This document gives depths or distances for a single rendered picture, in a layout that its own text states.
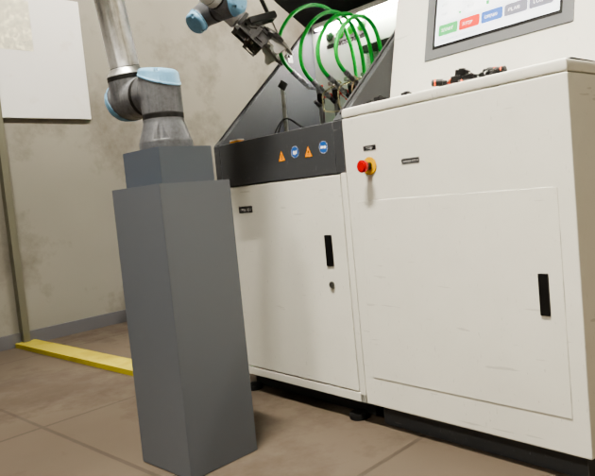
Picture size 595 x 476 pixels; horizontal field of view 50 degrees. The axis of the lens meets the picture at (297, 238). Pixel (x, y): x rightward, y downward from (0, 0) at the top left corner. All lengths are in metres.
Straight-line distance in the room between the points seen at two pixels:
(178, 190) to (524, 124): 0.88
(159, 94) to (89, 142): 2.56
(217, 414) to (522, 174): 1.03
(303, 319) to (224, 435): 0.52
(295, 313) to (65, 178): 2.39
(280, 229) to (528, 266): 0.93
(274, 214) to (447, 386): 0.84
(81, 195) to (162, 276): 2.61
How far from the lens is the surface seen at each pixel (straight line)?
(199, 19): 2.17
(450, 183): 1.69
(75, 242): 4.25
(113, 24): 1.97
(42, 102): 4.24
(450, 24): 2.05
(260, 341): 2.39
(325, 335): 2.11
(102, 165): 4.38
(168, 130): 1.80
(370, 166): 1.86
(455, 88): 1.69
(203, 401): 1.80
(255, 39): 2.25
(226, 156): 2.42
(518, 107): 1.59
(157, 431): 1.91
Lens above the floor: 0.74
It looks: 4 degrees down
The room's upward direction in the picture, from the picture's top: 5 degrees counter-clockwise
